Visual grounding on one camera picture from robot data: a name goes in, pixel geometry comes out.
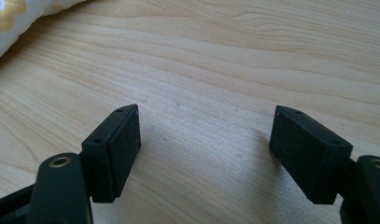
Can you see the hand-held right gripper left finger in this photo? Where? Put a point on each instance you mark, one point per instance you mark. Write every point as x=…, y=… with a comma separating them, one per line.
x=111, y=155

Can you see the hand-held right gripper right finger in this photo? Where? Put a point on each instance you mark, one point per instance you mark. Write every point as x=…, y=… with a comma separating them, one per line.
x=306, y=155

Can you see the white floral cloth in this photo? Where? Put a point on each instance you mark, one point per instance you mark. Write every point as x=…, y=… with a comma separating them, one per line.
x=13, y=21

